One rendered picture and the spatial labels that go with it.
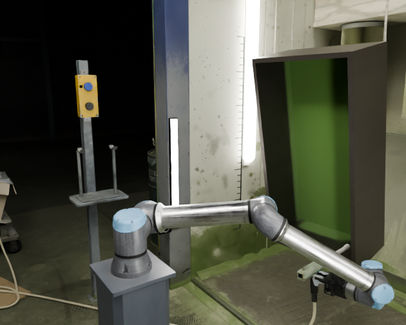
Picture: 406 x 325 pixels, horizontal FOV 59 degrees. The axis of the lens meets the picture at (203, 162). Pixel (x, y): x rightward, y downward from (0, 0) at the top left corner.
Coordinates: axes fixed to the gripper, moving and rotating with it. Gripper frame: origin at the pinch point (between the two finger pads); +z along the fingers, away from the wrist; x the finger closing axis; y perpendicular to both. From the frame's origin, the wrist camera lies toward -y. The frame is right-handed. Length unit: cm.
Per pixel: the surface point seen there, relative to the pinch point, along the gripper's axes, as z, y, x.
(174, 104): 97, -93, -7
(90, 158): 126, -63, -59
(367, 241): -13.8, -9.0, 35.2
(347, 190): 8, -31, 54
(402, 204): 1, -3, 129
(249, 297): 58, 43, 12
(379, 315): -11, 50, 59
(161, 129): 107, -77, -13
